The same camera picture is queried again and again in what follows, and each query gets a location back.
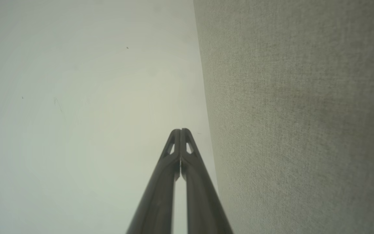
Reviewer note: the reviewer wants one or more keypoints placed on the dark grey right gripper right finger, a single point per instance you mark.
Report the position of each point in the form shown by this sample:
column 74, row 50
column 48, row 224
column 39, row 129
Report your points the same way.
column 203, row 204

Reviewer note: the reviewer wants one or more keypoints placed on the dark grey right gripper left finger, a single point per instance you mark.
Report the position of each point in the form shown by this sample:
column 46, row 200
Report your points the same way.
column 156, row 201

